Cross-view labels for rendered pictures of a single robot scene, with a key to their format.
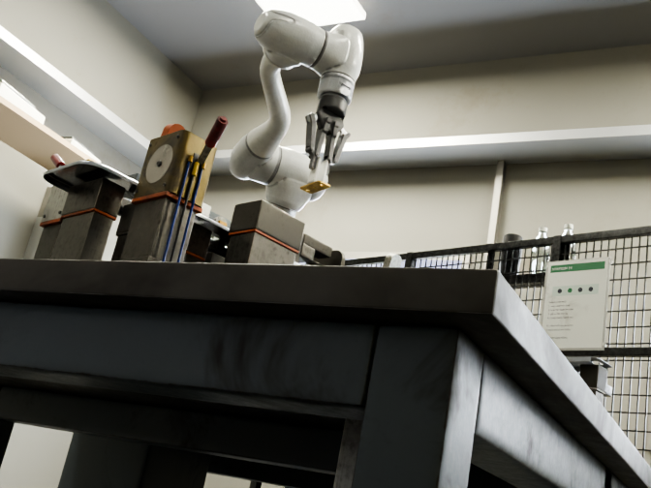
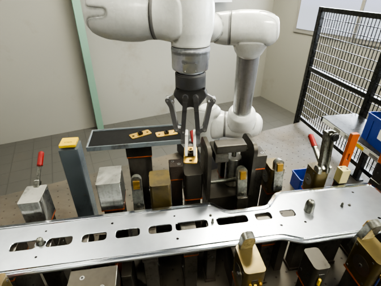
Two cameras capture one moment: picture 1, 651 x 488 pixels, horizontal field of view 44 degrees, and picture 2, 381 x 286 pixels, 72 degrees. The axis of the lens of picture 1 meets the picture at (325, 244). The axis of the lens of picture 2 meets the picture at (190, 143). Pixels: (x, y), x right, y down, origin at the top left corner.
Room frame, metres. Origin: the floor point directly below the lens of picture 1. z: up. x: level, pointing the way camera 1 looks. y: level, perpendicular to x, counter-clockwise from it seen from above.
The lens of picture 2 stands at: (1.31, -0.31, 1.66)
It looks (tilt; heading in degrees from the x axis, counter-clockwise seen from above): 31 degrees down; 34
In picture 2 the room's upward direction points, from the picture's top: straight up
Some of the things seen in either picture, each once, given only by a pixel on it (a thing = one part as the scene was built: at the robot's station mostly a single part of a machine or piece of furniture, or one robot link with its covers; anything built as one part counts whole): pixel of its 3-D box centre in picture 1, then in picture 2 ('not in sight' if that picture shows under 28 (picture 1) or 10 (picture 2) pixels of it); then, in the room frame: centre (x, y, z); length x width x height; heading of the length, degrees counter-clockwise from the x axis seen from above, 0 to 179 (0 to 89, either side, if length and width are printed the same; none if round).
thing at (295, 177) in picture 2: not in sight; (303, 180); (2.61, -0.18, 0.75); 0.11 x 0.10 x 0.09; 133
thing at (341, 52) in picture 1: (338, 53); (184, 7); (1.83, 0.06, 1.63); 0.13 x 0.11 x 0.16; 116
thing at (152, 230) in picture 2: not in sight; (151, 261); (1.71, 0.13, 0.84); 0.12 x 0.05 x 0.29; 43
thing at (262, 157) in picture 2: not in sight; (251, 192); (2.17, -0.04, 0.91); 0.07 x 0.05 x 0.42; 43
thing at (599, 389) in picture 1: (589, 422); not in sight; (2.01, -0.73, 0.84); 0.05 x 0.05 x 0.29; 43
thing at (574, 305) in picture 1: (574, 304); not in sight; (2.49, -0.83, 1.30); 0.23 x 0.02 x 0.31; 43
